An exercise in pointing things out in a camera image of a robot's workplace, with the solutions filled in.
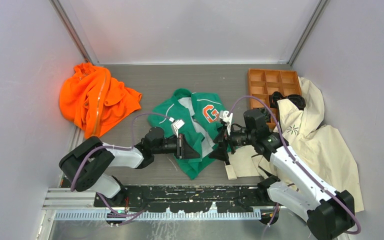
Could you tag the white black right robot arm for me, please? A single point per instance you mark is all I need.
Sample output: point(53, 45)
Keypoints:
point(327, 212)

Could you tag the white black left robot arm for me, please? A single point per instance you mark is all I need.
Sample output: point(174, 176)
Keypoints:
point(85, 166)

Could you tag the green varsity jacket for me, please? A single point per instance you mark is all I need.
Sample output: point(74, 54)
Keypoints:
point(200, 113)

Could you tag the aluminium slotted rail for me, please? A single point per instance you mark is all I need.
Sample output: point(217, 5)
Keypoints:
point(107, 215)

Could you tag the cream beige jacket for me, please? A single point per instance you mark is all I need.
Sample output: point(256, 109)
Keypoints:
point(321, 147)

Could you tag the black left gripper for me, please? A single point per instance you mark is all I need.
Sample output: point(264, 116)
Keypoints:
point(184, 150)

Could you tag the black coiled item in tray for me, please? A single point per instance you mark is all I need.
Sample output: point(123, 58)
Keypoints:
point(296, 99)

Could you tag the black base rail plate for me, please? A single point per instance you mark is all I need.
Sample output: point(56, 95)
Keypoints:
point(193, 199)

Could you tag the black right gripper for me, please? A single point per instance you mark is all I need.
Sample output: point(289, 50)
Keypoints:
point(220, 152)

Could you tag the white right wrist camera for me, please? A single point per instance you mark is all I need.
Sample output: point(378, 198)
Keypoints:
point(226, 117)

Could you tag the orange compartment tray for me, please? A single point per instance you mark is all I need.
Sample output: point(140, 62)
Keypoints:
point(262, 83)

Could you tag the orange jacket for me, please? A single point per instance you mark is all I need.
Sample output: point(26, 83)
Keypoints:
point(94, 101)

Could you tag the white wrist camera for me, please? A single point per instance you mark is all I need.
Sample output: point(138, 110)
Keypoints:
point(176, 124)
point(226, 117)

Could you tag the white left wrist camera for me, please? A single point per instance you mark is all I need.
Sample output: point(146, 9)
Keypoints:
point(176, 124)

